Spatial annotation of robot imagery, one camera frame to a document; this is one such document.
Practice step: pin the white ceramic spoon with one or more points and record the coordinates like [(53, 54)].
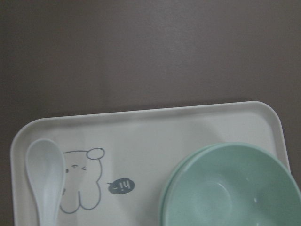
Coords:
[(45, 166)]

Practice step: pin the green bowl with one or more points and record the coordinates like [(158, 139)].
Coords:
[(170, 178), (232, 184)]

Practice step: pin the green bowl on tray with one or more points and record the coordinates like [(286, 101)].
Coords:
[(170, 178)]

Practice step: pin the cream rabbit print tray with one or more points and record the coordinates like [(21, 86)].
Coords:
[(130, 156)]

